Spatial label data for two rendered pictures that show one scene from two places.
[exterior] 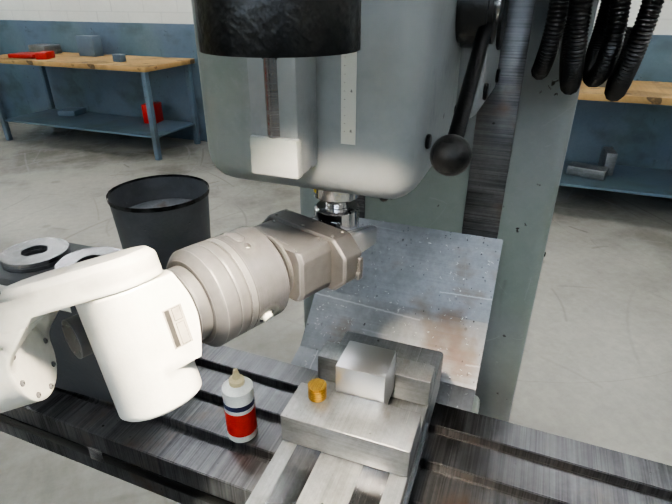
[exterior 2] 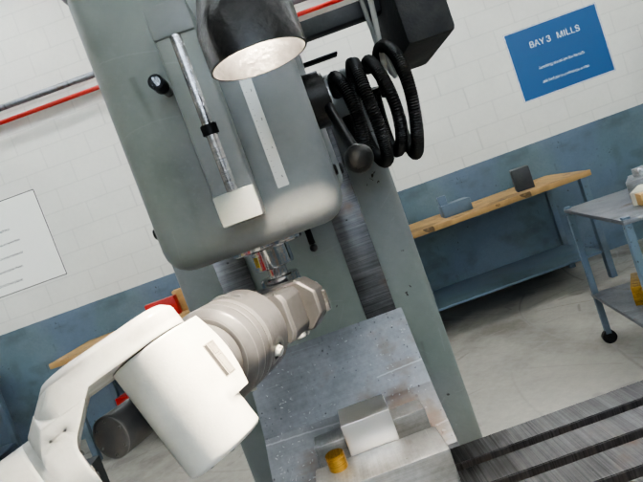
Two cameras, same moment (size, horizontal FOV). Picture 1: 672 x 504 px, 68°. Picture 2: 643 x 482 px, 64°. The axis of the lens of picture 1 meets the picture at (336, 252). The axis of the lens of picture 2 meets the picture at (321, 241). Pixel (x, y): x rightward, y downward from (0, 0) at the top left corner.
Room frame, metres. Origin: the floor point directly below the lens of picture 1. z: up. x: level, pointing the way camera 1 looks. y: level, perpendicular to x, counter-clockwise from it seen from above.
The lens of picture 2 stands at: (-0.10, 0.16, 1.33)
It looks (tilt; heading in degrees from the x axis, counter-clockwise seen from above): 4 degrees down; 339
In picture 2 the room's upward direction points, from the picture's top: 20 degrees counter-clockwise
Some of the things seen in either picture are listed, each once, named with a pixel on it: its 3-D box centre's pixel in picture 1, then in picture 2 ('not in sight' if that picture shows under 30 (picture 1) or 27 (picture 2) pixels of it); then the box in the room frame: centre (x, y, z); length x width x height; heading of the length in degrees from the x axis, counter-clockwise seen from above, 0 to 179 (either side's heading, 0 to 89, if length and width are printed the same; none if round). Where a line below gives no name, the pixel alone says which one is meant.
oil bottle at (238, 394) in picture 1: (239, 401); not in sight; (0.50, 0.13, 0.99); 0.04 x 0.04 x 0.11
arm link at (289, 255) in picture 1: (272, 266); (255, 328); (0.42, 0.06, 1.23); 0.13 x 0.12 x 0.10; 48
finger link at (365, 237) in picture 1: (358, 244); not in sight; (0.46, -0.02, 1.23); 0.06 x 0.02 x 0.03; 138
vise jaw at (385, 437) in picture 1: (350, 426); (385, 475); (0.42, -0.02, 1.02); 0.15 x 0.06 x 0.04; 70
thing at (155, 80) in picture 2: not in sight; (165, 89); (0.40, 0.07, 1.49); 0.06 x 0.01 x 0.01; 158
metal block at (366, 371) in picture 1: (365, 377); (369, 431); (0.47, -0.04, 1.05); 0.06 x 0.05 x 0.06; 70
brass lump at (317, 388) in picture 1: (317, 390); (336, 460); (0.45, 0.02, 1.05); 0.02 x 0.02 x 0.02
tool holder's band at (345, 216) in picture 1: (336, 209); (279, 278); (0.49, 0.00, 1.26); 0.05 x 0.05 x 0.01
